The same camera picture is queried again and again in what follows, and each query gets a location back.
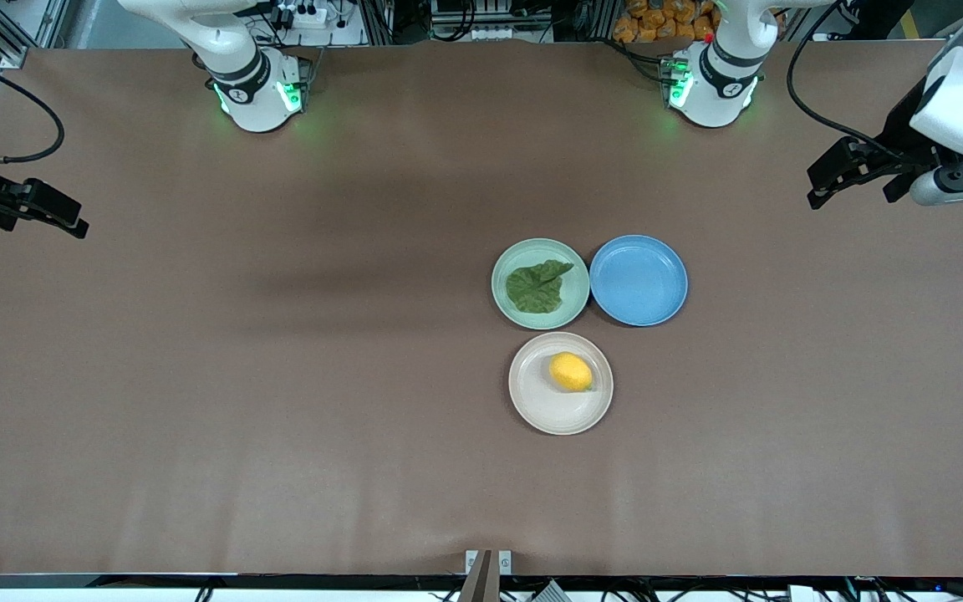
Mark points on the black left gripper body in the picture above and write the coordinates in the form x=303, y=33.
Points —
x=900, y=134

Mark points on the green lettuce leaf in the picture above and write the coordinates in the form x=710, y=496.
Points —
x=536, y=288

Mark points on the yellow lemon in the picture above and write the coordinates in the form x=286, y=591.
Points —
x=571, y=371

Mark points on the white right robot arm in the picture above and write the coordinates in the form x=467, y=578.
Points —
x=252, y=100

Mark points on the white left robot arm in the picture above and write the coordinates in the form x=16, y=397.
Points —
x=715, y=92

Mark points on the blue plate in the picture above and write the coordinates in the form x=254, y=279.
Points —
x=639, y=280

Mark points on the bag of orange fruit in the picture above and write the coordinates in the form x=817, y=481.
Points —
x=657, y=21

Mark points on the light green plate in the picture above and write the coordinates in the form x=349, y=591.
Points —
x=532, y=249

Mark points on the white power strip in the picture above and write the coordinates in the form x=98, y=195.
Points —
x=306, y=15

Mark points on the beige plate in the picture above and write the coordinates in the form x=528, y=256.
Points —
x=548, y=410

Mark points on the grey equipment rack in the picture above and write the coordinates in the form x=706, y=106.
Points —
x=490, y=17

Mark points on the white power adapter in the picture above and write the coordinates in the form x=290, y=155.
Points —
x=801, y=594

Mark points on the grey ribbed box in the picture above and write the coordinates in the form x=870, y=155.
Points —
x=548, y=594

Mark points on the aluminium frame rail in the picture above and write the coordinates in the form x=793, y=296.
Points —
x=5, y=38

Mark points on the metal bracket with brown post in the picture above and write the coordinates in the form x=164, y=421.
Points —
x=488, y=577

